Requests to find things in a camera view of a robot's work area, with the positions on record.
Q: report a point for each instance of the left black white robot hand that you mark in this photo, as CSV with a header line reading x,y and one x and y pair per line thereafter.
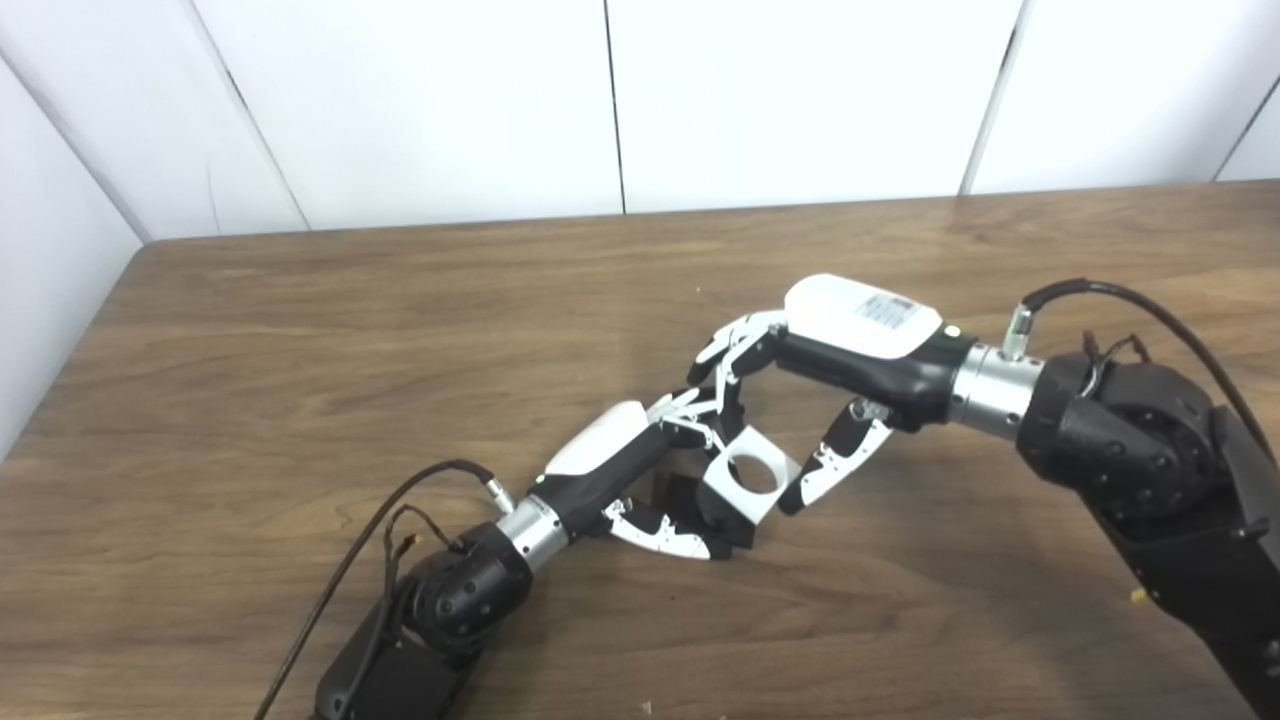
x,y
605,450

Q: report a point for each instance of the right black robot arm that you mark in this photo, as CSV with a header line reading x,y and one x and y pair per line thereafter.
x,y
1150,460

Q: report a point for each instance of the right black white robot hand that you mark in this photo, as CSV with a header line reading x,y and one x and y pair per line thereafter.
x,y
870,340

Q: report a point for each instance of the white square piece with hole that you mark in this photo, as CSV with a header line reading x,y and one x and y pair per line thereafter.
x,y
725,495

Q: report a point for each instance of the black peg with square base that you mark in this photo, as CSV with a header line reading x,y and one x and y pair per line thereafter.
x,y
735,528

